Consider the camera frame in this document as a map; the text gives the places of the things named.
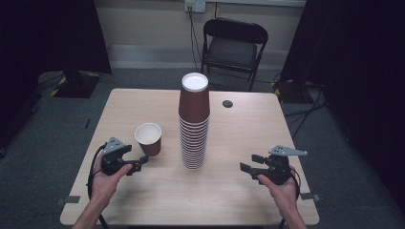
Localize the person's right hand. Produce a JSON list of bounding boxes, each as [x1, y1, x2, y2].
[[257, 174, 298, 213]]

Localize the black folding chair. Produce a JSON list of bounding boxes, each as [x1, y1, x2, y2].
[[201, 17, 269, 93]]

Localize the black socket cable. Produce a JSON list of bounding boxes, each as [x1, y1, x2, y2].
[[187, 7, 203, 73]]

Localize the white wall socket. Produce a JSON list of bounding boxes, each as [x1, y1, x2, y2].
[[183, 0, 207, 14]]

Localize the white wall trunking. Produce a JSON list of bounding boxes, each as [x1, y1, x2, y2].
[[204, 0, 308, 8]]

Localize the dark curtain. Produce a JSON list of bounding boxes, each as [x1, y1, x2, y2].
[[0, 0, 113, 151], [279, 0, 405, 219]]

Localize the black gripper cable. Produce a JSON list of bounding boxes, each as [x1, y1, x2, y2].
[[86, 143, 110, 229], [278, 167, 302, 229]]

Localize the single brown paper cup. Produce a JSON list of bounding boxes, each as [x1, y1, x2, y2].
[[134, 122, 163, 157]]

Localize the black floor cables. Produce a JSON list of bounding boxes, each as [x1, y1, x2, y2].
[[282, 80, 330, 140]]

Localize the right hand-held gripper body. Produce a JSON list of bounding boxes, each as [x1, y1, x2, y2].
[[254, 144, 309, 186]]

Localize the stack of brown paper cups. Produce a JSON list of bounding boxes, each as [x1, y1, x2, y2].
[[178, 72, 211, 171]]

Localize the black stand base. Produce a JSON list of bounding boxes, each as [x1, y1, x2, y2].
[[271, 78, 309, 105], [50, 70, 102, 99]]

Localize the person's left hand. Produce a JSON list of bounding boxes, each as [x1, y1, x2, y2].
[[90, 154, 134, 205]]

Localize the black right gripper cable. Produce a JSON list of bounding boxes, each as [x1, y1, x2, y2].
[[278, 167, 302, 229]]

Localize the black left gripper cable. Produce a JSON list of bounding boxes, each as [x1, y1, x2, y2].
[[86, 143, 110, 229]]

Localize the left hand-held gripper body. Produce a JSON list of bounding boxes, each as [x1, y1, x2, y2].
[[100, 136, 143, 177]]

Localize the grey tape strip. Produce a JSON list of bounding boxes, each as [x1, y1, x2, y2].
[[55, 195, 81, 206], [299, 192, 321, 202]]

